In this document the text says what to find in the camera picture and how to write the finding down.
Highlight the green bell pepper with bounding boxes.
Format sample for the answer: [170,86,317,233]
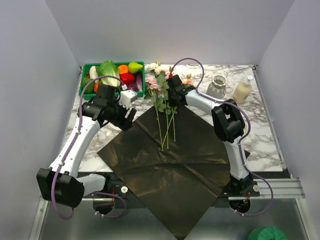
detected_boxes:
[81,76,95,94]

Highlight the red bell pepper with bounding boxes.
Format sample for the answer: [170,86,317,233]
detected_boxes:
[119,72,136,85]

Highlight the black wrapping paper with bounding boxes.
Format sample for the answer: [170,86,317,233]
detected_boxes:
[98,106,230,240]

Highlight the cream soap dispenser bottle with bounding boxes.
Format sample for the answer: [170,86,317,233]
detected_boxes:
[232,75,254,105]

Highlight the light pink flower stem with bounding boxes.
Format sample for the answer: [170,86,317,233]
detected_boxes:
[145,76,164,151]

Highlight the green cloth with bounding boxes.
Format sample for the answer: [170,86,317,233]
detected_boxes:
[247,226,288,240]

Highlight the white radish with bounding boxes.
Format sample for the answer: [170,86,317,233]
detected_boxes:
[89,65,100,84]

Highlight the green pear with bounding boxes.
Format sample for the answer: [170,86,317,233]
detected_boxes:
[127,61,144,74]

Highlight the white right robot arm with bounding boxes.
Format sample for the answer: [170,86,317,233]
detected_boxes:
[166,74,258,196]

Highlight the white flower stem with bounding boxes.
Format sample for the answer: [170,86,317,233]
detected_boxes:
[147,61,170,76]

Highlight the orange fruit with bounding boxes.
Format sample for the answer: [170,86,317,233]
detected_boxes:
[118,64,129,75]

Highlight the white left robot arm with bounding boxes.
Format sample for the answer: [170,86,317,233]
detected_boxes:
[36,84,138,208]

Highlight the orange carrot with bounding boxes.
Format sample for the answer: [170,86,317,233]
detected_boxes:
[93,83,100,93]

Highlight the purple onion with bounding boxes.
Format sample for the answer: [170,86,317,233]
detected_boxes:
[127,84,138,92]

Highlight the white ribbed vase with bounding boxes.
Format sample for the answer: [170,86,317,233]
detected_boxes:
[206,75,227,100]

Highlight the green plastic basket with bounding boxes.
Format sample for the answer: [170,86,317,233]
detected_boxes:
[78,61,146,101]

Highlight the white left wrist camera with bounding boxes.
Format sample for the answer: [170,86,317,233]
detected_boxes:
[118,89,138,109]

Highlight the green lettuce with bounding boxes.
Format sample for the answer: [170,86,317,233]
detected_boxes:
[96,60,121,87]

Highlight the salmon pink flower stem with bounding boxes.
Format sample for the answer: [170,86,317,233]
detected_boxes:
[155,73,177,150]

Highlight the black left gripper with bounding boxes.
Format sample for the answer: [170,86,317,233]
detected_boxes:
[107,96,137,131]

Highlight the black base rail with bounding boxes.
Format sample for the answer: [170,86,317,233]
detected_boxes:
[67,172,260,209]

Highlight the purple eggplant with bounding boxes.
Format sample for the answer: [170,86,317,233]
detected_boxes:
[135,72,143,92]

